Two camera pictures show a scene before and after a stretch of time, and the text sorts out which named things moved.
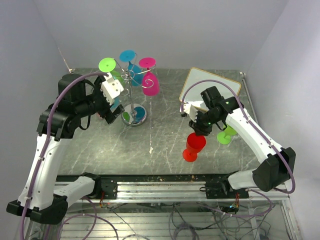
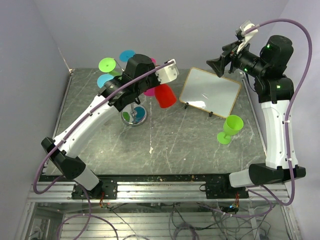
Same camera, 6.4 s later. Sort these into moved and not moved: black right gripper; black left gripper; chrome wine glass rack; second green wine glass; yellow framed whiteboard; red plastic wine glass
Moved: black right gripper; black left gripper; red plastic wine glass
Not moved: second green wine glass; yellow framed whiteboard; chrome wine glass rack
